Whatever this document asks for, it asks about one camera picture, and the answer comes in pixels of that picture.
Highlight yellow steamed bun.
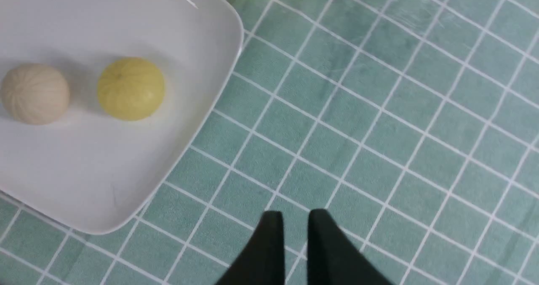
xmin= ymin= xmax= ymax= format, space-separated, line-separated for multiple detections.
xmin=96 ymin=57 xmax=165 ymax=121

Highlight white square plate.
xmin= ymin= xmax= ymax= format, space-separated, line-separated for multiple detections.
xmin=0 ymin=0 xmax=245 ymax=235

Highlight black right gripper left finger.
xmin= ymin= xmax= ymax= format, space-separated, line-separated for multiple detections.
xmin=217 ymin=211 xmax=285 ymax=285

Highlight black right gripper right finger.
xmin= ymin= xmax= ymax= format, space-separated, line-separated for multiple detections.
xmin=307 ymin=209 xmax=391 ymax=285

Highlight green checkered tablecloth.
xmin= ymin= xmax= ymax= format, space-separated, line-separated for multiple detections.
xmin=1 ymin=0 xmax=539 ymax=285

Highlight beige steamed bun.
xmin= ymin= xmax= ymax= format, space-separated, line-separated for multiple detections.
xmin=1 ymin=63 xmax=70 ymax=125

